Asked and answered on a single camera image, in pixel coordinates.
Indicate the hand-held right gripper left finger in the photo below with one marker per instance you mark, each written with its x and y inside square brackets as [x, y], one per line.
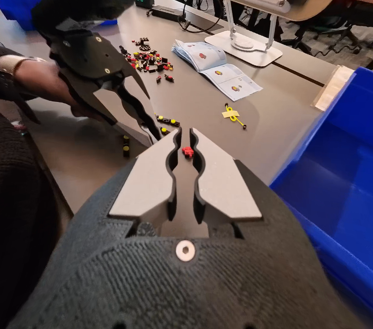
[140, 189]

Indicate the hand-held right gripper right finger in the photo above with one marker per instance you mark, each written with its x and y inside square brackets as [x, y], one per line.
[230, 189]

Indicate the person's left forearm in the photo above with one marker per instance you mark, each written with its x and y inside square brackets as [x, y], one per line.
[11, 62]

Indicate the black office chair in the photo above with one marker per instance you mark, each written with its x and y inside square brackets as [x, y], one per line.
[294, 35]

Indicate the clear plastic bag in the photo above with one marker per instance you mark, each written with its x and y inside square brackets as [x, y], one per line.
[332, 87]

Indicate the person's left hand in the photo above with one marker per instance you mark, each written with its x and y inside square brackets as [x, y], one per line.
[43, 78]

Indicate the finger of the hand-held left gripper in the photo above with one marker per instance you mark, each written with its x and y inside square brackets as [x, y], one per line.
[147, 115]
[122, 113]

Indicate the black lego piece yellow stud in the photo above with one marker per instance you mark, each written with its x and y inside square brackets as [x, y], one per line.
[126, 147]
[164, 130]

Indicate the masking tape piece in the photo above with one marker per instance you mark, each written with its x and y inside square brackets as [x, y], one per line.
[228, 114]

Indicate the silver document stand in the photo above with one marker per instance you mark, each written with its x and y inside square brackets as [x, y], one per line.
[247, 52]

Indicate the red lego piece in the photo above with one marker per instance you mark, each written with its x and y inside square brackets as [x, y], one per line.
[188, 152]

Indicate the blue plastic bin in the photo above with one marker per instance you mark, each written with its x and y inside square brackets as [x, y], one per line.
[17, 0]
[329, 177]

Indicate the black piece with red tip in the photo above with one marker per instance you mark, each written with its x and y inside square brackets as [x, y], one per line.
[148, 59]

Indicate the lego instruction booklet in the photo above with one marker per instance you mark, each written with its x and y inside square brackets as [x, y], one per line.
[215, 70]

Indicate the black power adapter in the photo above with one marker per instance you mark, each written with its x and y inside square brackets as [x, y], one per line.
[166, 11]

